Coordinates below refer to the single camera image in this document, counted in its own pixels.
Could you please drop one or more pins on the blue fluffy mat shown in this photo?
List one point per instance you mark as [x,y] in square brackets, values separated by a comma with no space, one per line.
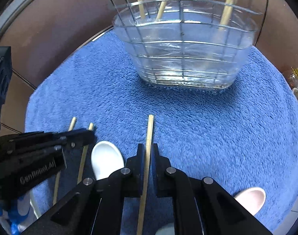
[188,127]

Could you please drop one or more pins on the yellow oil bottle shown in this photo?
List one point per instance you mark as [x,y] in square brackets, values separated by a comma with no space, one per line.
[294,77]

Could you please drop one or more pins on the white ceramic spoon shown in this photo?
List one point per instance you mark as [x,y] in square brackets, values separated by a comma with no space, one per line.
[106,159]

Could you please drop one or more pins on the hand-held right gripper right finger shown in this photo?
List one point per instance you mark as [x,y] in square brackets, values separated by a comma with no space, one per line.
[161,173]

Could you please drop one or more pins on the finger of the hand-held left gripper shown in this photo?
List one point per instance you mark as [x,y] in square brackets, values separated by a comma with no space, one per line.
[41,150]
[75,137]

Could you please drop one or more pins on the pale blue ceramic spoon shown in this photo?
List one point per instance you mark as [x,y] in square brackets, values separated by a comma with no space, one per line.
[166,230]

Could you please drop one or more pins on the pale pink ceramic spoon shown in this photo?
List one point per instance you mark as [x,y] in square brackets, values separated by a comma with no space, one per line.
[251,198]

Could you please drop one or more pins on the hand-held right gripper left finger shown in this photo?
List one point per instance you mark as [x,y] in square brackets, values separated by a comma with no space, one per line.
[135,173]

